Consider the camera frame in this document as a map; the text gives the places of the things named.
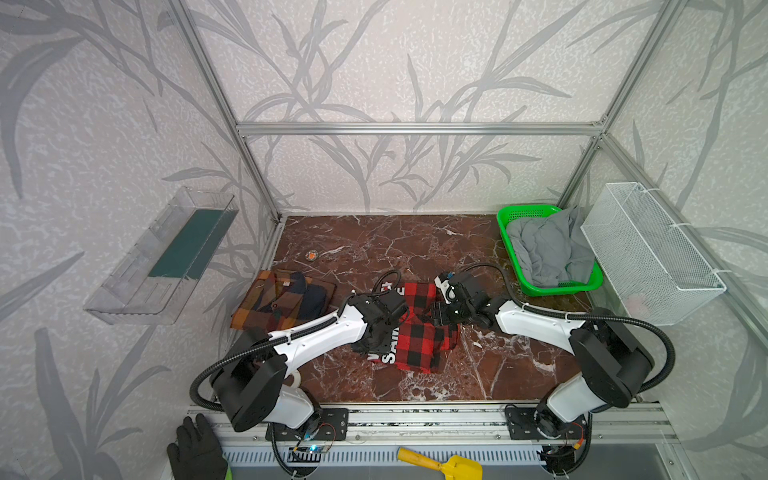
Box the red black plaid shirt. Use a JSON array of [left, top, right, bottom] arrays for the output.
[[366, 282, 460, 374]]

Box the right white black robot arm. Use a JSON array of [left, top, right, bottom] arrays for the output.
[[434, 263, 676, 438]]

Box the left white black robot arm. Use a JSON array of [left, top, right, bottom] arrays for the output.
[[189, 271, 408, 435]]

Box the grey long sleeve shirt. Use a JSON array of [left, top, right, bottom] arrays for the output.
[[505, 207, 595, 289]]

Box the green plastic basket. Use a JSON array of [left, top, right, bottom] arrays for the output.
[[497, 204, 604, 296]]

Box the folded brown plaid shirt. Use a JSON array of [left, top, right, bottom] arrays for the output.
[[230, 269, 336, 332]]

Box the white tape roll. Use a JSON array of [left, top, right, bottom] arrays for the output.
[[283, 370, 302, 388]]

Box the yellow toy shovel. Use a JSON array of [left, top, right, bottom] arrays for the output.
[[397, 447, 483, 480]]

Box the black glove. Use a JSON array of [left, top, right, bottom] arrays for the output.
[[167, 414, 231, 480]]

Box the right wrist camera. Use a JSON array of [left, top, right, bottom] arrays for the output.
[[434, 272, 456, 304]]

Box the aluminium front rail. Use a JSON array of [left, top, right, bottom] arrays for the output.
[[185, 401, 685, 448]]

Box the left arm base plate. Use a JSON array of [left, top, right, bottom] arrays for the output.
[[266, 408, 349, 442]]

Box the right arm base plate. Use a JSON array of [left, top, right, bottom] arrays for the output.
[[504, 404, 589, 444]]

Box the white wire mesh basket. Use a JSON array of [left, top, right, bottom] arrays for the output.
[[581, 182, 727, 326]]

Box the aluminium frame crossbar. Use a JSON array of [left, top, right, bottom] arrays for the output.
[[236, 122, 602, 137]]

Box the clear plastic wall tray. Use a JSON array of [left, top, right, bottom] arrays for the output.
[[84, 187, 239, 325]]

